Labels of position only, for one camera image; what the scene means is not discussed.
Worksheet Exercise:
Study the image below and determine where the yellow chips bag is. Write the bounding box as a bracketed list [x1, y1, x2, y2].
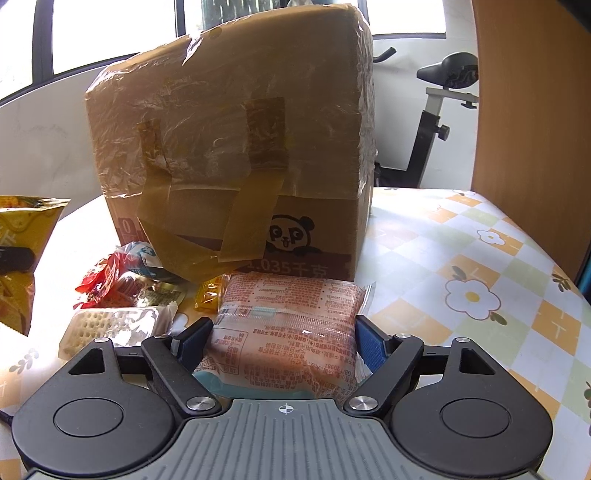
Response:
[0, 195, 69, 335]

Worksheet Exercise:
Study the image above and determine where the cracker packet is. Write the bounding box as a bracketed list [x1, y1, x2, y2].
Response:
[58, 301, 178, 360]

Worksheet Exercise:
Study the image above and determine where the checkered floral bed sheet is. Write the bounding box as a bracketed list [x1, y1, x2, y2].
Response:
[1, 188, 590, 479]

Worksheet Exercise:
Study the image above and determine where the black exercise bike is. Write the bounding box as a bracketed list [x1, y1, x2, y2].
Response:
[374, 52, 479, 188]

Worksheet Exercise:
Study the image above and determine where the brown cardboard box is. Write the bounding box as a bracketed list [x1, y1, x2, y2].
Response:
[85, 4, 377, 282]

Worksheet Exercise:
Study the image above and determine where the orange noodle packet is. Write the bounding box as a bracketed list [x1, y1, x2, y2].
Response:
[193, 273, 373, 404]

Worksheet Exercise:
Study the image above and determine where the red snack packet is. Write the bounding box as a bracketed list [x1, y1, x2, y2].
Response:
[73, 251, 134, 309]

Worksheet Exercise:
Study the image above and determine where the black window frame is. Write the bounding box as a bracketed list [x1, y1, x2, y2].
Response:
[0, 0, 448, 100]

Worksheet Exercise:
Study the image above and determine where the gold snack packet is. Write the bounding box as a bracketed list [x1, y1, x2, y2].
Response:
[134, 282, 185, 308]

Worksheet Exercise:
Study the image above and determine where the wooden wardrobe panel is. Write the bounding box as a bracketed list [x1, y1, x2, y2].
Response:
[472, 1, 590, 279]

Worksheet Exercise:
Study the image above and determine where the blue white snack packet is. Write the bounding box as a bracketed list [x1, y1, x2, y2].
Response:
[117, 241, 183, 284]

